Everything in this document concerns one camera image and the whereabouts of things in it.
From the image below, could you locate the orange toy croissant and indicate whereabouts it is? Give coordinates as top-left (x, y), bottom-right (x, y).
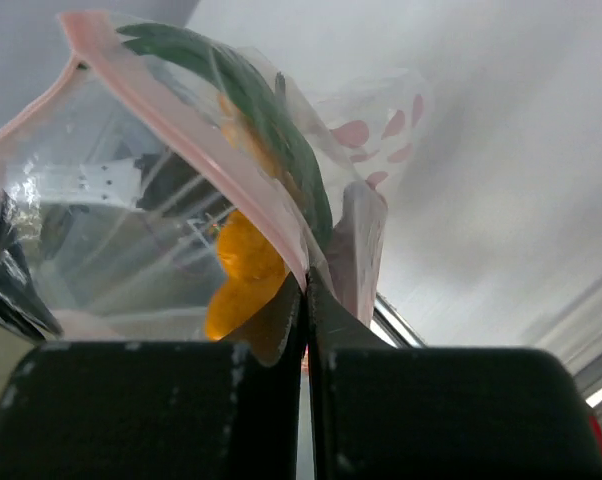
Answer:
top-left (205, 94), bottom-right (302, 341)

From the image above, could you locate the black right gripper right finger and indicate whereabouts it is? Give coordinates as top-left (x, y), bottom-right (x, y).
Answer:
top-left (306, 271), bottom-right (602, 479)

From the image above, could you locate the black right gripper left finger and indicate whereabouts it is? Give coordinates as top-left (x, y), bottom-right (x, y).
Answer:
top-left (0, 279), bottom-right (301, 479)

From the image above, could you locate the green toy scallion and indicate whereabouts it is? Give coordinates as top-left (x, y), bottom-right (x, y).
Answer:
top-left (117, 22), bottom-right (332, 248)

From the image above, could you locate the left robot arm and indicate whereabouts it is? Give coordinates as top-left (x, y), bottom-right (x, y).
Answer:
top-left (4, 154), bottom-right (203, 211)

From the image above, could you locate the clear pink zip top bag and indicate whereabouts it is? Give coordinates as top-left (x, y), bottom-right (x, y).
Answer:
top-left (0, 10), bottom-right (428, 344)

